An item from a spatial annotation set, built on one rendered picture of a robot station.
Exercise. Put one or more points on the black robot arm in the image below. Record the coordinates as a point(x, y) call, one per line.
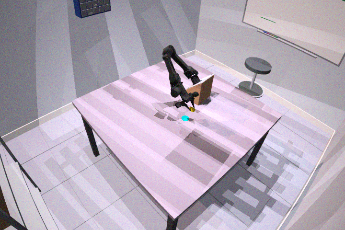
point(174, 78)

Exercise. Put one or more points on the cyan circle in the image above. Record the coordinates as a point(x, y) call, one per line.
point(185, 118)

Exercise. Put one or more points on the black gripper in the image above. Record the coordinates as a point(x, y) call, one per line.
point(182, 103)

